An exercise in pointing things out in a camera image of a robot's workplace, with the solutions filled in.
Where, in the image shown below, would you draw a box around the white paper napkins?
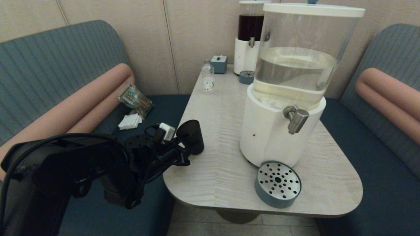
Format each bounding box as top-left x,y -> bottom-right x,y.
118,113 -> 143,130

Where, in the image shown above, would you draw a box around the small blue drip tray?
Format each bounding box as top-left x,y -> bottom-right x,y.
239,70 -> 256,85

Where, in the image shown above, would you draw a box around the clear water dispenser white base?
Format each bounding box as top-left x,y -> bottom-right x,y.
240,3 -> 366,168

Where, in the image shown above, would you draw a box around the pink bolster cushion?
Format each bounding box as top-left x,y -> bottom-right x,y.
355,68 -> 420,146
0,63 -> 136,181

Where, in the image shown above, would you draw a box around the black left wrist camera cable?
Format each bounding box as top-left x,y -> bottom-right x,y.
144,124 -> 191,167

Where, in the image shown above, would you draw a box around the blue-grey tissue box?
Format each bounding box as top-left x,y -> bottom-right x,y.
210,55 -> 228,74

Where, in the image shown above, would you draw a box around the small dispenser with dark drink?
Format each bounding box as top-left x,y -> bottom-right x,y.
234,0 -> 271,76

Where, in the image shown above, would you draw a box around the teal bench sofa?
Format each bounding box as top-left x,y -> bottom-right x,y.
0,20 -> 191,236
315,24 -> 420,236

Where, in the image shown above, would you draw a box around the metal water dispenser tap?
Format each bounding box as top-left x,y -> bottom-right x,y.
283,105 -> 310,135

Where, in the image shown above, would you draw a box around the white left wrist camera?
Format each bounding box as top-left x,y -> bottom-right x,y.
158,123 -> 176,142

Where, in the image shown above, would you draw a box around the large blue perforated drip tray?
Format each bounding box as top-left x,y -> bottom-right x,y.
255,161 -> 302,209

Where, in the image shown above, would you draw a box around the clear plastic bottle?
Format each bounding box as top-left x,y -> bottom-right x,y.
201,59 -> 215,94

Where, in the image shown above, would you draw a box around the white water dispenser lid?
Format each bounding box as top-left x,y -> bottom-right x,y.
263,3 -> 366,18

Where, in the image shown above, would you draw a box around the clear snack packet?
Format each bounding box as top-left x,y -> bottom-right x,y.
117,83 -> 154,119

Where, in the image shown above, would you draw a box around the dark brown plastic cup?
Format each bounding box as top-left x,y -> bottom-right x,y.
176,120 -> 205,155

